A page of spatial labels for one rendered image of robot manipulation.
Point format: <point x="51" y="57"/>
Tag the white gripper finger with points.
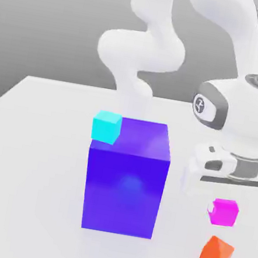
<point x="210" y="207"/>

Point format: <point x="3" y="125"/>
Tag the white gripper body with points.
<point x="192" y="177"/>

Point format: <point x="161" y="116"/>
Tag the small magenta cube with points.
<point x="225" y="212"/>

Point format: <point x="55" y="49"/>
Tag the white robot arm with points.
<point x="142" y="50"/>

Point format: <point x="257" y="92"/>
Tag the small orange cube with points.
<point x="215" y="257"/>

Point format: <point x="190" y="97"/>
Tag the small cyan cube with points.
<point x="105" y="127"/>

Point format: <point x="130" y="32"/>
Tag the large blue box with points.
<point x="123" y="189"/>

